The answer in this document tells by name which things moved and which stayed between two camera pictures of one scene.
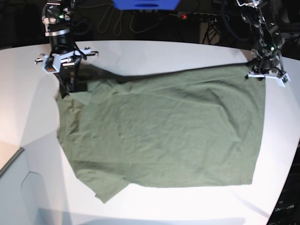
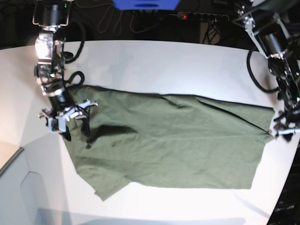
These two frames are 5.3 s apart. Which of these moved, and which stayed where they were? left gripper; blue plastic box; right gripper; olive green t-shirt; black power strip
Moved: olive green t-shirt; left gripper; right gripper
Stayed: blue plastic box; black power strip
